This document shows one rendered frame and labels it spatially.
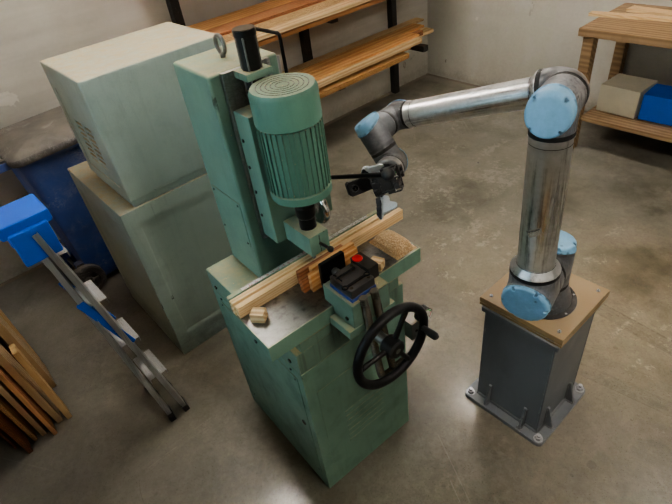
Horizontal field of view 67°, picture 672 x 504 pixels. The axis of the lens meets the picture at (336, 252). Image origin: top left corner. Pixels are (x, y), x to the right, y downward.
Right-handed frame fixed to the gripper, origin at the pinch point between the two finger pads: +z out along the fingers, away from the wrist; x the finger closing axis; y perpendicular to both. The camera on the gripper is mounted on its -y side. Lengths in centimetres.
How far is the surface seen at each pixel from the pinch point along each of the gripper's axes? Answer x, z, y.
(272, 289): 17.2, 7.4, -36.1
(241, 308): 17.3, 15.7, -43.2
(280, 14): -80, -211, -76
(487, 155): 62, -262, 21
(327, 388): 57, 5, -34
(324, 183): -8.1, 5.1, -9.1
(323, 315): 27.8, 10.3, -22.5
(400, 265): 28.3, -13.9, -2.3
